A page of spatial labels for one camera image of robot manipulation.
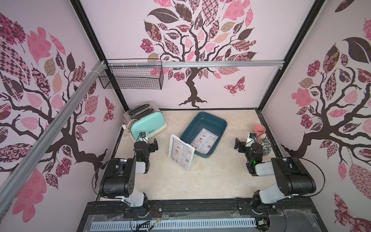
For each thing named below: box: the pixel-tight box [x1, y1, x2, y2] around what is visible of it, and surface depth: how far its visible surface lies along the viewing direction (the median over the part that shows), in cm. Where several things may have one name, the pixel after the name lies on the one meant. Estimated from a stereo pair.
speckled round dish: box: [258, 138, 272, 157], surface depth 97 cm
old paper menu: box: [170, 137, 193, 171], surface depth 83 cm
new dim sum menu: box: [190, 127, 219, 155], surface depth 102 cm
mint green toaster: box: [122, 102, 168, 141], surface depth 97 cm
